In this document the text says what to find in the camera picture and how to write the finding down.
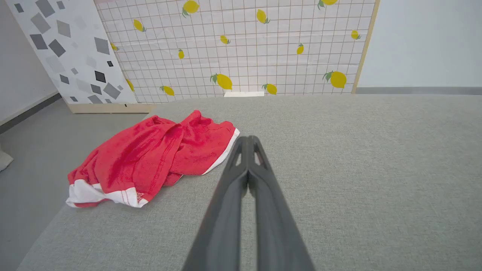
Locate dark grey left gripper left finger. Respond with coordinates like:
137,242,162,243
182,136,250,271

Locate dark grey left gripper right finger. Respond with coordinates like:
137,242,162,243
248,135,315,271

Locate red shorts with white trim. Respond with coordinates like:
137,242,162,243
66,110,241,209

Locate grey fabric sofa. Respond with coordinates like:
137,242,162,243
16,94,482,271

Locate light wooden panel base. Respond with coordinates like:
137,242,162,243
67,103,157,114

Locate lemon print grid panel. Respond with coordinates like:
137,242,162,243
93,0,381,104

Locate pale grey cushion corner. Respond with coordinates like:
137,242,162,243
0,145,14,172

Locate grey diamond pattern panel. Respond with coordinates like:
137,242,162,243
5,0,138,105

